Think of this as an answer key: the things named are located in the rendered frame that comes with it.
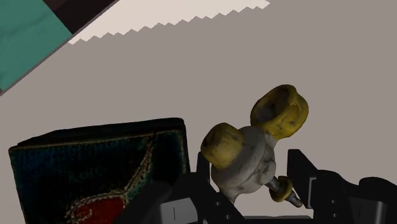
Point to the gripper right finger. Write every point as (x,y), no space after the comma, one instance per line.
(335,192)

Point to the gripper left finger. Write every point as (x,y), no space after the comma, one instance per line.
(192,198)

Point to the yellow and white toy figure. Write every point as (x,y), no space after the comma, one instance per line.
(252,152)

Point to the dark embroidered box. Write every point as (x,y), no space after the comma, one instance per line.
(77,167)

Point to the teal and dark furniture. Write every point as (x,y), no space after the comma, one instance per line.
(28,34)

